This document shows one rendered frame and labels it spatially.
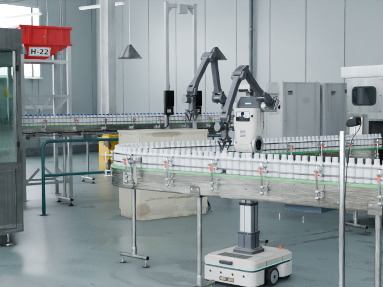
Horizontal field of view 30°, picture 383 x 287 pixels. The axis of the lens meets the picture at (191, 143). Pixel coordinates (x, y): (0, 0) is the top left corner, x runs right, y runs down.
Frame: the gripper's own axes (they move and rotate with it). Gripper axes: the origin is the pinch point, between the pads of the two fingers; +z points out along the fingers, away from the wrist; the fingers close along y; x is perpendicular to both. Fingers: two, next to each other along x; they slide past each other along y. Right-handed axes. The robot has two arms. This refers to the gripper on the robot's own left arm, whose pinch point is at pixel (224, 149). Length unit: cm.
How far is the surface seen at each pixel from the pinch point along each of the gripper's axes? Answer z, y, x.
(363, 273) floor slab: 115, 156, -44
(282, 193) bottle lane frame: 29, -5, -56
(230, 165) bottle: 12.2, -2.9, -8.0
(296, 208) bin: 43, 23, -50
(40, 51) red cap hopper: -123, 302, 591
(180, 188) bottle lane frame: 32, -5, 38
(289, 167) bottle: 10, -3, -60
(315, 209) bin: 42, 23, -67
